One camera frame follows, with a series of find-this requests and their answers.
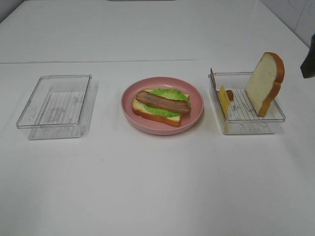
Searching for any clear plastic container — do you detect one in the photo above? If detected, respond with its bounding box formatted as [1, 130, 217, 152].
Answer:
[16, 74, 98, 140]
[208, 72, 285, 135]

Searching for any yellow cheese slice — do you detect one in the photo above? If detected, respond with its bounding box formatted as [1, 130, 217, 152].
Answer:
[219, 85, 230, 134]

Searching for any upright bread slice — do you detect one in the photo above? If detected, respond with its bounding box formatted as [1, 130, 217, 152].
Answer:
[245, 52, 285, 117]

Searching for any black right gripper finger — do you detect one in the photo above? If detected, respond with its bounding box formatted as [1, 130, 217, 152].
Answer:
[300, 35, 315, 79]

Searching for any green lettuce leaf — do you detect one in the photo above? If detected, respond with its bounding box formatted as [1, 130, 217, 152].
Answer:
[143, 88, 190, 118]

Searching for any bread slice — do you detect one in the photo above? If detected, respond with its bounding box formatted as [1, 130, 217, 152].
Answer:
[132, 98, 190, 127]
[245, 52, 285, 117]

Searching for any bacon strip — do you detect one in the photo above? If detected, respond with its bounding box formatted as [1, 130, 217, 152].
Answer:
[210, 68, 234, 101]
[135, 90, 190, 113]

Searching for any clear left plastic container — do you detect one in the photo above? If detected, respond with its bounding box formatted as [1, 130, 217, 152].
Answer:
[16, 74, 98, 140]

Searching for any clear right plastic container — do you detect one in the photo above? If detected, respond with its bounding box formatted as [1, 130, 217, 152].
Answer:
[208, 72, 285, 135]

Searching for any pink round plate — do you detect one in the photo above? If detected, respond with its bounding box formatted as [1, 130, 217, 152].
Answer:
[121, 77, 204, 135]

